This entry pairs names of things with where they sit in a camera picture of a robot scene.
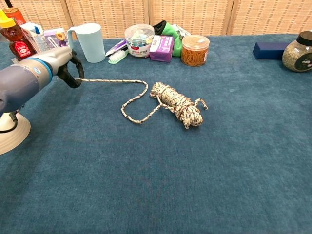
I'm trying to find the light blue plastic mug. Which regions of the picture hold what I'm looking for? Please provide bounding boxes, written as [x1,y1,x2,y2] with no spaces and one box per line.
[66,23,106,64]

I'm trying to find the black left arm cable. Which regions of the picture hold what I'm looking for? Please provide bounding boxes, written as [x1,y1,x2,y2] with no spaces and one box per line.
[0,111,19,134]

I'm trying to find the green black cloth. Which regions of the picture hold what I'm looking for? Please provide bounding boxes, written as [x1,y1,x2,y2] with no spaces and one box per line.
[153,20,191,58]

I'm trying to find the purple pad box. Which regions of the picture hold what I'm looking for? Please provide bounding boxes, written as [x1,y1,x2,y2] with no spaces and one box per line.
[149,35,175,63]

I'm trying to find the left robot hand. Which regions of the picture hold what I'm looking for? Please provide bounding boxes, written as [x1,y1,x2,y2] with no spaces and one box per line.
[50,46,85,89]

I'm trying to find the honey bear bottle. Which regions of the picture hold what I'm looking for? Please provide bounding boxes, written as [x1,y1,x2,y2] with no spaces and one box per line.
[0,9,38,62]

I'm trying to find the clear tub of clips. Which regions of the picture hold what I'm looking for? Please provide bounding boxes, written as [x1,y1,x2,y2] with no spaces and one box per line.
[124,23,155,59]

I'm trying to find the red drink can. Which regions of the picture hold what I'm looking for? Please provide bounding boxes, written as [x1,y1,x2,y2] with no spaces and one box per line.
[2,7,27,26]

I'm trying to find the bamboo folding screen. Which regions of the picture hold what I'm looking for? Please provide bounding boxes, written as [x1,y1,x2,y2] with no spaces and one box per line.
[0,0,312,39]

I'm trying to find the small purple drink carton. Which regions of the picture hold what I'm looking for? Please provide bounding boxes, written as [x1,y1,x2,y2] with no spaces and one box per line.
[43,27,70,51]

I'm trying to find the blue felt table cover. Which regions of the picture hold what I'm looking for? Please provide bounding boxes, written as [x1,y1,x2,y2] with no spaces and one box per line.
[0,34,312,234]

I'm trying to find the seed jar with black lid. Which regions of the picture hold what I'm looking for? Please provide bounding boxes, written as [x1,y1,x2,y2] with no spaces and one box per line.
[282,31,312,73]

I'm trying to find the speckled braided rope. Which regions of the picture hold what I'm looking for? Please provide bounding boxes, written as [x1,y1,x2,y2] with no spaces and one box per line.
[75,77,209,129]

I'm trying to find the white blue carton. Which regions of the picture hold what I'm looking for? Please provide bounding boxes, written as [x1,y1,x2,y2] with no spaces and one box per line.
[19,22,49,54]

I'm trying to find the green scrub brush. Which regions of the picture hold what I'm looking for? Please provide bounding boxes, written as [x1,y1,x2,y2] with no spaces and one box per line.
[108,47,129,65]

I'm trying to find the clear jar of rubber bands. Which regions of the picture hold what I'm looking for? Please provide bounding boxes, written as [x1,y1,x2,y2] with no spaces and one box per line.
[181,35,210,67]

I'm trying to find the cream ceramic bowl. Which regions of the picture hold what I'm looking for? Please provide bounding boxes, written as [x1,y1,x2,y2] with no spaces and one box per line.
[0,111,32,156]

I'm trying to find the navy blue long box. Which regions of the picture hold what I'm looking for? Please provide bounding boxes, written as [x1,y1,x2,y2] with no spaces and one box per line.
[253,41,292,61]

